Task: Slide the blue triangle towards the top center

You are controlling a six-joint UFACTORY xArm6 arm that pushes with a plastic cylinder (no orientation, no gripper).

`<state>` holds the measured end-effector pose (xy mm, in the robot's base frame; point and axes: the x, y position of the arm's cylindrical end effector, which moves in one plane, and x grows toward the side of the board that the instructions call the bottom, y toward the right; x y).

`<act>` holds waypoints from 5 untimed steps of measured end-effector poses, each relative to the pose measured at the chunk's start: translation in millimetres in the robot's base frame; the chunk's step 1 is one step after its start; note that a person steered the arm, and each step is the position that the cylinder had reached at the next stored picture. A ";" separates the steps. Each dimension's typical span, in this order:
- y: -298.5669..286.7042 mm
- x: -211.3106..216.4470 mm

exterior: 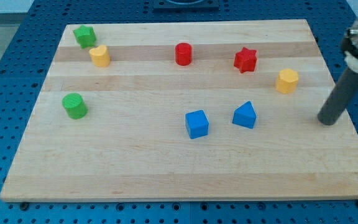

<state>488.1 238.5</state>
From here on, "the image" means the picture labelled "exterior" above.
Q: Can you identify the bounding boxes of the blue triangle block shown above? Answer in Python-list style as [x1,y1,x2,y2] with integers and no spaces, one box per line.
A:
[232,101,257,129]

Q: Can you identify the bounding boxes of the blue cube block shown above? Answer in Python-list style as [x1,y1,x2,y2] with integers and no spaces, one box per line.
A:
[185,110,209,139]

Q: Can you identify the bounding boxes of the wooden board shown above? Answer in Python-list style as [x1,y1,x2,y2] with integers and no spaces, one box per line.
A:
[0,19,358,202]

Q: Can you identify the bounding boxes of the red cylinder block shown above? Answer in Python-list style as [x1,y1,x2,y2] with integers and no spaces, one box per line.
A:
[175,42,192,66]

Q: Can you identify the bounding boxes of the red star block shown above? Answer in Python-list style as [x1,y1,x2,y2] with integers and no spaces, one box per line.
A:
[234,47,257,73]

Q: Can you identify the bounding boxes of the yellow heart block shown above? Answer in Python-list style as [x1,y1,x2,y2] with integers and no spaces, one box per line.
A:
[89,44,111,67]

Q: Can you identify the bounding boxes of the green cylinder block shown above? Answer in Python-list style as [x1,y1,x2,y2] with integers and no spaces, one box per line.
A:
[62,93,88,119]

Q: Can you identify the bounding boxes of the yellow hexagon block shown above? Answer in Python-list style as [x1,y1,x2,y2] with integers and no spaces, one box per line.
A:
[275,68,299,94]

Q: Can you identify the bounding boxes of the green star block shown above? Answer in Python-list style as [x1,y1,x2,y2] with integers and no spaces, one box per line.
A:
[73,25,96,49]

